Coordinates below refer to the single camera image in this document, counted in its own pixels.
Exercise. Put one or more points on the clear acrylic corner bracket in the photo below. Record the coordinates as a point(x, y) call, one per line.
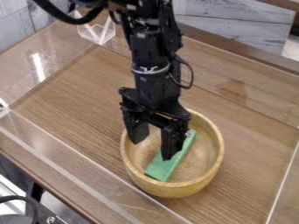
point(100, 32)

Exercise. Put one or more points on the black metal table leg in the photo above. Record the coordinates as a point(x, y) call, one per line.
point(35, 191)

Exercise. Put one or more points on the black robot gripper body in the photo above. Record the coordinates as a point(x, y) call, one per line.
point(155, 95)

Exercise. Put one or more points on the green rectangular block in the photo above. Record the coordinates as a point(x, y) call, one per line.
point(160, 170)

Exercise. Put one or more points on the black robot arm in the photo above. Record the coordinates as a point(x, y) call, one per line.
point(152, 34)

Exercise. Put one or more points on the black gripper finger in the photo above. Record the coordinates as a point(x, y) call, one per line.
point(136, 126)
point(172, 137)

